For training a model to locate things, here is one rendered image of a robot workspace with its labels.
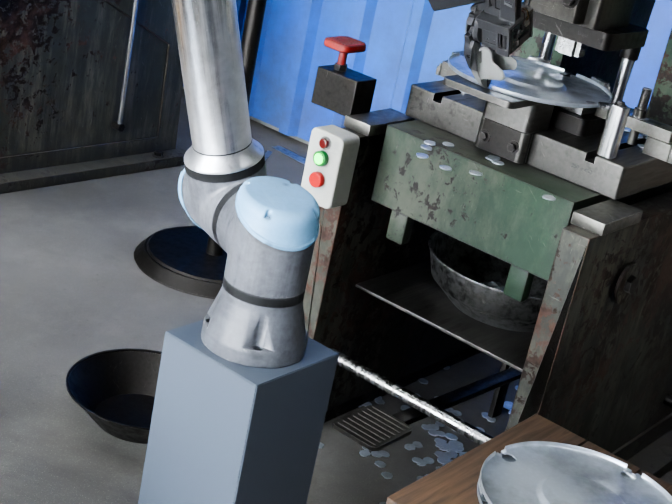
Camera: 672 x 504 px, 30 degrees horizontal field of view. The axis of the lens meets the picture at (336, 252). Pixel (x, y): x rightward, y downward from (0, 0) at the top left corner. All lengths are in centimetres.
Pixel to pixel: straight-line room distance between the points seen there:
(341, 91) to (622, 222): 57
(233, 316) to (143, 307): 116
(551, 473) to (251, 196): 58
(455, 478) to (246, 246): 44
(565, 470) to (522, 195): 51
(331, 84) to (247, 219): 67
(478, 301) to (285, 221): 72
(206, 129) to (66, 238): 147
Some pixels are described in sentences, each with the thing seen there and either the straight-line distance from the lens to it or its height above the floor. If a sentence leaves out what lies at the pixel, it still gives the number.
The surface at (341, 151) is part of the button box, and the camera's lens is 219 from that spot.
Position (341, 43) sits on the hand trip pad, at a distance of 229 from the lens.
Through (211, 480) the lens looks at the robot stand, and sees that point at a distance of 181.
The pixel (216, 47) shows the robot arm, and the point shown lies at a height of 85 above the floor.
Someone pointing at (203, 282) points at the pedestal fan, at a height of 3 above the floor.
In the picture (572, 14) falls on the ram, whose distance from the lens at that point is 219.
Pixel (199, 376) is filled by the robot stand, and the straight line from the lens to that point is 176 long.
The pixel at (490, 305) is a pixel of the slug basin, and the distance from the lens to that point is 231.
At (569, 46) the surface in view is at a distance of 230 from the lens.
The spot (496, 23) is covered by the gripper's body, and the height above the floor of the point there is 91.
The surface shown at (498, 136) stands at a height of 68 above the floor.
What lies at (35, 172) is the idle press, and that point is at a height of 3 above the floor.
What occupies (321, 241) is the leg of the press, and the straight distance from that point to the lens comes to 232.
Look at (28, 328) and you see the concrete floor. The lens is 273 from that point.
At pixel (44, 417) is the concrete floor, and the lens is 243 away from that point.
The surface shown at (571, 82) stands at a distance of 229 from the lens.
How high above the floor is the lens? 126
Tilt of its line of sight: 22 degrees down
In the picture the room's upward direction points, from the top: 12 degrees clockwise
